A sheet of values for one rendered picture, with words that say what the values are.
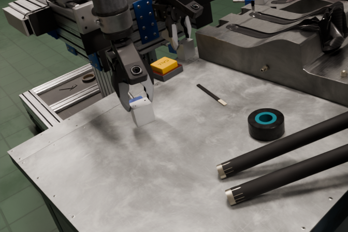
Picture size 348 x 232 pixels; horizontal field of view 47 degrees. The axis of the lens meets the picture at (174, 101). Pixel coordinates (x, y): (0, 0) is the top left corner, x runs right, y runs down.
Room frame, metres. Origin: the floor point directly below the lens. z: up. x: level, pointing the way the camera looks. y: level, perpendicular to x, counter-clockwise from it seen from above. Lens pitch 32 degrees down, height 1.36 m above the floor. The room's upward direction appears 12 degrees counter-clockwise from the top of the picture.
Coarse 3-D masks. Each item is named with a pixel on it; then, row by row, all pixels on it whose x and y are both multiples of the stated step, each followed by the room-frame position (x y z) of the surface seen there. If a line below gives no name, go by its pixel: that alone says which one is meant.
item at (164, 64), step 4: (160, 60) 1.11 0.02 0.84; (164, 60) 1.10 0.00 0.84; (168, 60) 1.10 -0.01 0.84; (172, 60) 1.09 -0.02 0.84; (152, 64) 1.09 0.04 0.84; (156, 64) 1.08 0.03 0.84; (160, 64) 1.08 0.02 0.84; (164, 64) 1.07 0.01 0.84; (168, 64) 1.07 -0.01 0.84; (172, 64) 1.07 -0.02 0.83; (176, 64) 1.08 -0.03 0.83; (152, 68) 1.09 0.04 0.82; (156, 68) 1.07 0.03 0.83; (160, 68) 1.05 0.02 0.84; (164, 68) 1.05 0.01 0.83; (168, 68) 1.06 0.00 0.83; (172, 68) 1.07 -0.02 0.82; (160, 72) 1.06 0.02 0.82; (164, 72) 1.05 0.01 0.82
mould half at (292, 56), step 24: (240, 24) 1.13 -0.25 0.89; (264, 24) 1.10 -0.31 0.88; (288, 24) 1.05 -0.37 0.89; (216, 48) 1.07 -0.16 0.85; (240, 48) 0.99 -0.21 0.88; (264, 48) 0.92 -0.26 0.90; (288, 48) 0.86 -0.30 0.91; (312, 48) 0.86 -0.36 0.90; (336, 48) 0.91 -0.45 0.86; (264, 72) 0.93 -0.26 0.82; (288, 72) 0.86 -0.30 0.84; (312, 72) 0.81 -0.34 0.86; (336, 72) 0.79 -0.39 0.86; (336, 96) 0.76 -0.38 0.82
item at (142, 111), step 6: (132, 96) 0.93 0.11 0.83; (138, 96) 0.91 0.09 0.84; (132, 102) 0.89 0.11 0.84; (138, 102) 0.86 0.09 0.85; (144, 102) 0.85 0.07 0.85; (150, 102) 0.85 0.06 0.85; (132, 108) 0.84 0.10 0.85; (138, 108) 0.83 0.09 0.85; (144, 108) 0.84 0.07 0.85; (150, 108) 0.84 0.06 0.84; (132, 114) 0.85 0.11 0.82; (138, 114) 0.83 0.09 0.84; (144, 114) 0.84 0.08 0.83; (150, 114) 0.84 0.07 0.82; (138, 120) 0.83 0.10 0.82; (144, 120) 0.83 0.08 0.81; (150, 120) 0.84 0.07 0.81; (138, 126) 0.83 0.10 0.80
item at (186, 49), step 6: (162, 42) 1.25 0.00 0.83; (180, 42) 1.17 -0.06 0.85; (186, 42) 1.16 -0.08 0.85; (192, 42) 1.17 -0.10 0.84; (168, 48) 1.20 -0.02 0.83; (180, 48) 1.15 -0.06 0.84; (186, 48) 1.15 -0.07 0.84; (192, 48) 1.17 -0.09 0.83; (180, 54) 1.16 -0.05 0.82; (186, 54) 1.15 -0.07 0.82; (192, 54) 1.17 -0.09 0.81
